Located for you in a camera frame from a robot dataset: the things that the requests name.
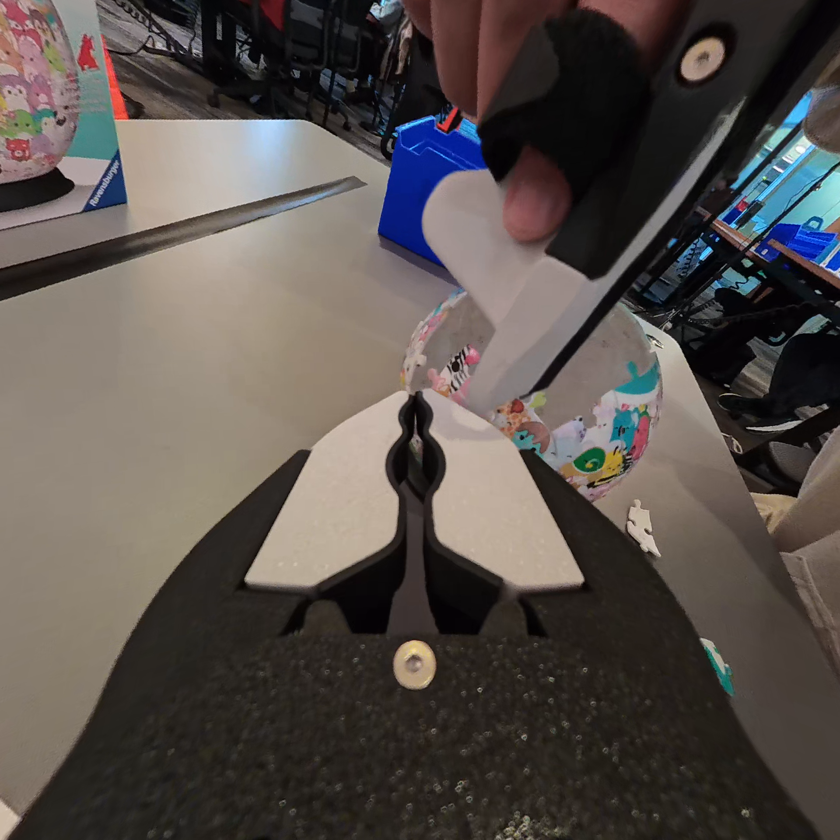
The row of blue storage bins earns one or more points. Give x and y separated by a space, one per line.
800 239

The puzzle ball box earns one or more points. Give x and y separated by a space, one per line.
92 131

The black shoe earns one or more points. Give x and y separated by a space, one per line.
768 410

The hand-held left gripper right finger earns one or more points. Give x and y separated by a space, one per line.
499 518

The teal puzzle piece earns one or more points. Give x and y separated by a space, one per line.
718 666

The blue plastic bin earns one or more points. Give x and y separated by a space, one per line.
407 197

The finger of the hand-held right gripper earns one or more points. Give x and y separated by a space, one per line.
512 315

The black office chair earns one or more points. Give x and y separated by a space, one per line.
262 46

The colourful puzzle ball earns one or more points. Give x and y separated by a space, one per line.
610 420

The person's beige trouser leg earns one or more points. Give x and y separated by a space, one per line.
814 525

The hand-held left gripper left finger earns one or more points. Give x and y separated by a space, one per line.
328 512

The white puzzle piece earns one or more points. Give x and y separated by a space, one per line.
643 528

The person's right hand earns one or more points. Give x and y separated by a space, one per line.
472 46

